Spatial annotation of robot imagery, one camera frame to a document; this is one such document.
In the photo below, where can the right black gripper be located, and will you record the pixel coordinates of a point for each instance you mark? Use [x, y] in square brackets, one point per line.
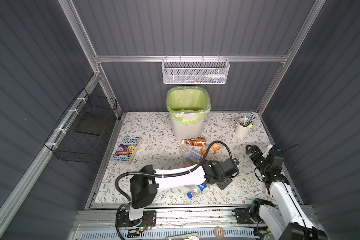
[256, 148]

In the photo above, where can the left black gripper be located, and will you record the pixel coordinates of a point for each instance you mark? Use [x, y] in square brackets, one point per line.
[227, 181]

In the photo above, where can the orange cap clear bottle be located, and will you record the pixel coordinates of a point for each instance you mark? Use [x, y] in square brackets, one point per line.
[215, 148]

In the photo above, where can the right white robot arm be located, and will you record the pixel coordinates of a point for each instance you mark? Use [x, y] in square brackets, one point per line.
[286, 220]

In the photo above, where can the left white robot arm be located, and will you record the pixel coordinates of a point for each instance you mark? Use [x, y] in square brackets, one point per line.
[140, 188]

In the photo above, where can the brown label bottle near bin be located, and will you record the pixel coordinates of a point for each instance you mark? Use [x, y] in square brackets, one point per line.
[195, 142]

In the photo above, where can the white trash bin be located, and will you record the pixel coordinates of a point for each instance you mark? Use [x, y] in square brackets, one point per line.
[188, 128]

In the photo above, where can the green bin liner bag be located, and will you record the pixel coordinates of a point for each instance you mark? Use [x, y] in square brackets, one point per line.
[188, 104]

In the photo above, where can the blue label bottle blue cap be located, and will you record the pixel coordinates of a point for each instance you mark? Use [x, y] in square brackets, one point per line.
[195, 190]

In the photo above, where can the blue white label bottle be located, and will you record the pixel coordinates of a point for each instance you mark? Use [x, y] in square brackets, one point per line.
[191, 154]

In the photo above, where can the white pen cup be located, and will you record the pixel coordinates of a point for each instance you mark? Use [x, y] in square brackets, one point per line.
[243, 127]

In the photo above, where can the tape roll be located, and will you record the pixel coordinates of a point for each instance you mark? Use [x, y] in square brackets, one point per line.
[219, 232]

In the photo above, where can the colourful paperback book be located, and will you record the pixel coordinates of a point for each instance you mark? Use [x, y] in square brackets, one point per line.
[126, 151]

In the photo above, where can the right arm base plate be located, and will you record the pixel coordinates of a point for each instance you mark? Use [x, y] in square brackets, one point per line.
[244, 216]

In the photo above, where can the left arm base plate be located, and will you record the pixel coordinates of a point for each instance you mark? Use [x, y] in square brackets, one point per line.
[148, 219]

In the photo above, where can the white wire wall basket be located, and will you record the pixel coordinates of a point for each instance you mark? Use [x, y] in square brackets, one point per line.
[195, 71]

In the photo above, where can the black wire side basket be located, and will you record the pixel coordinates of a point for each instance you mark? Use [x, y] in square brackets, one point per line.
[84, 132]

